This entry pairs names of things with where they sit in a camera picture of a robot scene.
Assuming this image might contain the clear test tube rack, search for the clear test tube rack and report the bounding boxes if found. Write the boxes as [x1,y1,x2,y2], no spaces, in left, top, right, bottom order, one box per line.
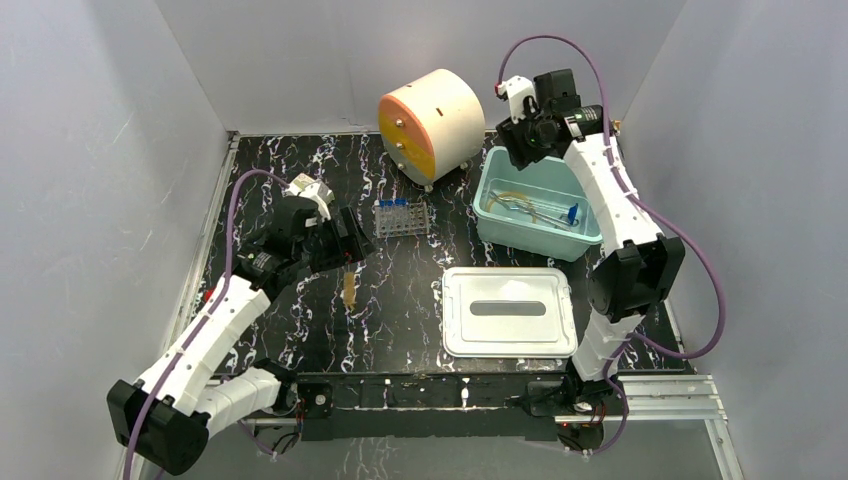
[374,200,430,239]

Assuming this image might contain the light blue plastic bin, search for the light blue plastic bin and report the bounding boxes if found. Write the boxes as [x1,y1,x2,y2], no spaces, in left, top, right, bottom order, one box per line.
[472,146,602,262]

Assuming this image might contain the round cream drawer cabinet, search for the round cream drawer cabinet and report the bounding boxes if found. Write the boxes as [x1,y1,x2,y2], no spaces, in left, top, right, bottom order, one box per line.
[377,69,486,192]

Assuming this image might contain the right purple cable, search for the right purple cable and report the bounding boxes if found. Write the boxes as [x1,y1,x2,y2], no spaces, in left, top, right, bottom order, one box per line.
[496,34,727,455]

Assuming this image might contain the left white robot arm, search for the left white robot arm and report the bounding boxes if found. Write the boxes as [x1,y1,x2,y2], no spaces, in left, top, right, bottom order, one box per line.
[106,196,375,475]

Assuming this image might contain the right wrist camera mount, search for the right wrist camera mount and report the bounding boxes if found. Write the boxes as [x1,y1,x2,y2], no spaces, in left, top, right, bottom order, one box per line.
[495,75,539,124]

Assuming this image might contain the small cream cardboard box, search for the small cream cardboard box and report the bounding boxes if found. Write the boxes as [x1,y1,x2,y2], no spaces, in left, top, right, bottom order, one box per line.
[286,173,335,220]

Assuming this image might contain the white bin lid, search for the white bin lid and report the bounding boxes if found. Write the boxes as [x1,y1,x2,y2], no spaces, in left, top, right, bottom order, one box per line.
[441,267,578,359]

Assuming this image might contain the metal crucible tongs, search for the metal crucible tongs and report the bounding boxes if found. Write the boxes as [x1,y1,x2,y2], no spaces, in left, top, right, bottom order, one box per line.
[487,195,573,229]

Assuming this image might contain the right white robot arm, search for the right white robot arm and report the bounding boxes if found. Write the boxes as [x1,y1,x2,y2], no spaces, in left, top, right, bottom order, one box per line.
[495,69,685,414]

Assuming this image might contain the tan rubber tubing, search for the tan rubber tubing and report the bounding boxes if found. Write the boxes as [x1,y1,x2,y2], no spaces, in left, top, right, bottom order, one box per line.
[484,191,535,215]

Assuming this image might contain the clear graduated cylinder blue base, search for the clear graduated cylinder blue base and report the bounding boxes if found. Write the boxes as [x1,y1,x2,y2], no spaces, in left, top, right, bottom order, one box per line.
[521,206,580,229]

